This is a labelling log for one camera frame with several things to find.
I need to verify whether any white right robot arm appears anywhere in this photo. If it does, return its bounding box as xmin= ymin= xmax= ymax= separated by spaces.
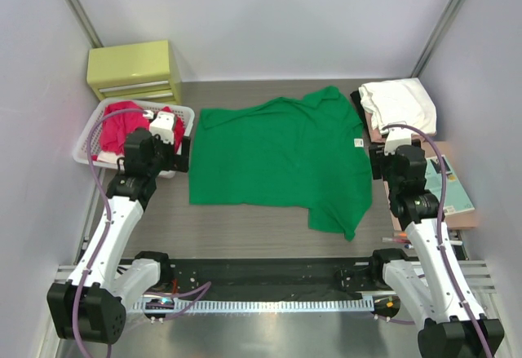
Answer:
xmin=367 ymin=145 xmax=505 ymax=357

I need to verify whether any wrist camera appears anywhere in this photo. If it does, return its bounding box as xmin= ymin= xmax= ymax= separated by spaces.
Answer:
xmin=383 ymin=123 xmax=418 ymax=156
xmin=144 ymin=110 xmax=177 ymax=145

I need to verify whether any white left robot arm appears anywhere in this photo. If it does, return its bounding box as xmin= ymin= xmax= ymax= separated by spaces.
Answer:
xmin=46 ymin=128 xmax=191 ymax=345

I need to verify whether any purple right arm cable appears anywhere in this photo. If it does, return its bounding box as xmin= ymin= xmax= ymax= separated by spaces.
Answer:
xmin=374 ymin=123 xmax=490 ymax=358

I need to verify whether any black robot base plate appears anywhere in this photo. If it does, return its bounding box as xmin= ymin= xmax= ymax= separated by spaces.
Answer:
xmin=170 ymin=257 xmax=387 ymax=302

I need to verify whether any white plastic laundry basket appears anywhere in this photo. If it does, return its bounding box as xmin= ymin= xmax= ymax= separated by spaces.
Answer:
xmin=73 ymin=109 xmax=177 ymax=178

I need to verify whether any aluminium slotted rail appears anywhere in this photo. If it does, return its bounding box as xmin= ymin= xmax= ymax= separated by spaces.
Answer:
xmin=129 ymin=296 xmax=374 ymax=315

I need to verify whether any blue marker pen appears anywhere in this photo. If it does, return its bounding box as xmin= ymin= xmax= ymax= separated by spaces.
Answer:
xmin=382 ymin=236 xmax=410 ymax=244

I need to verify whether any yellow green drawer cabinet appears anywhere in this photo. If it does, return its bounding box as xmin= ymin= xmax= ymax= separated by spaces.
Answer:
xmin=86 ymin=40 xmax=182 ymax=105

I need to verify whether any teal paperback book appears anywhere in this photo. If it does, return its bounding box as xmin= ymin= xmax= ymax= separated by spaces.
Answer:
xmin=425 ymin=155 xmax=475 ymax=215

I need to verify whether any green t shirt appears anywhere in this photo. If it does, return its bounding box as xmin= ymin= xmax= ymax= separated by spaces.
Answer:
xmin=188 ymin=86 xmax=373 ymax=241

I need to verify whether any white folded t shirt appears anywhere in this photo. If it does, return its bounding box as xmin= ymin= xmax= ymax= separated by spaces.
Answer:
xmin=358 ymin=78 xmax=437 ymax=134

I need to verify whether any black folded t shirt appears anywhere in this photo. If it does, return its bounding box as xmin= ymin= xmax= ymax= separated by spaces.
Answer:
xmin=350 ymin=91 xmax=362 ymax=109

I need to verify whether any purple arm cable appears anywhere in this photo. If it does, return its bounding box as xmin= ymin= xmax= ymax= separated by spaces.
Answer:
xmin=374 ymin=123 xmax=490 ymax=358
xmin=73 ymin=108 xmax=213 ymax=358

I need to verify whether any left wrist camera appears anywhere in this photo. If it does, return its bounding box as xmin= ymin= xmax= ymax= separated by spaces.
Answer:
xmin=144 ymin=110 xmax=177 ymax=145

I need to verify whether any pink folded t shirt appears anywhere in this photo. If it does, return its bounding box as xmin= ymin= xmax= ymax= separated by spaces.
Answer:
xmin=364 ymin=111 xmax=437 ymax=144

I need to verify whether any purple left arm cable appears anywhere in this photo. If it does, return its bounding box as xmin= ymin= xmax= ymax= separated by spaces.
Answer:
xmin=73 ymin=108 xmax=213 ymax=358

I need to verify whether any red t shirt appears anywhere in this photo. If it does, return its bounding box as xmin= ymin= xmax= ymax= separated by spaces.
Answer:
xmin=77 ymin=99 xmax=194 ymax=161

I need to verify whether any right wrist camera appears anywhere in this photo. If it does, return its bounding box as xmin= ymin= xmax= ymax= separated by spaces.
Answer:
xmin=383 ymin=123 xmax=418 ymax=156

